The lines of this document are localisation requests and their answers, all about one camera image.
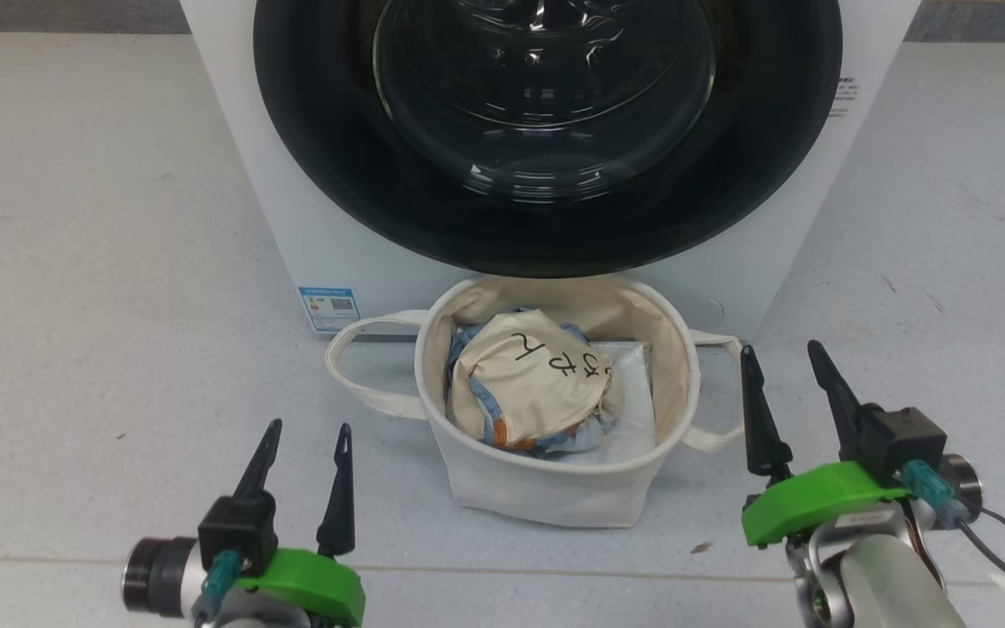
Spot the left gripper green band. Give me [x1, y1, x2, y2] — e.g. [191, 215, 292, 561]
[123, 419, 366, 628]

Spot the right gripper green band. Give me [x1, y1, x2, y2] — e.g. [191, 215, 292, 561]
[740, 340, 985, 549]

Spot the blue bear print garment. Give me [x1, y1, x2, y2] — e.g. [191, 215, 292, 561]
[446, 305, 626, 456]

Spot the cream garment with black print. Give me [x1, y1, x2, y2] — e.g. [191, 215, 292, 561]
[448, 310, 624, 447]

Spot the black round glass washer door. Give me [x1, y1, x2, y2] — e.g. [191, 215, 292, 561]
[252, 0, 844, 278]

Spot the white sheet in basket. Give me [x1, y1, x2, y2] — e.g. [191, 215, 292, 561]
[585, 340, 659, 463]

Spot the white canvas laundry basket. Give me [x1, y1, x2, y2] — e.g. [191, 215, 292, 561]
[325, 275, 746, 529]

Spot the white front-load washing machine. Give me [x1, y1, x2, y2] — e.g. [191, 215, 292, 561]
[178, 0, 922, 343]

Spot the blue energy label sticker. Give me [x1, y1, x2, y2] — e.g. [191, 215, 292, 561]
[297, 285, 362, 335]

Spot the small printed text label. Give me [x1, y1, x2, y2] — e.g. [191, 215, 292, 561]
[830, 77, 863, 119]

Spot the left teal cable connector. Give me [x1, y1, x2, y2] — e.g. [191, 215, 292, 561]
[202, 549, 243, 622]

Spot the teal cable connector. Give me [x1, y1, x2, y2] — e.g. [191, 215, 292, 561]
[902, 461, 966, 529]
[202, 549, 243, 622]

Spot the right teal cable connector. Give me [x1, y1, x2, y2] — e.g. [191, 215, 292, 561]
[902, 461, 966, 529]

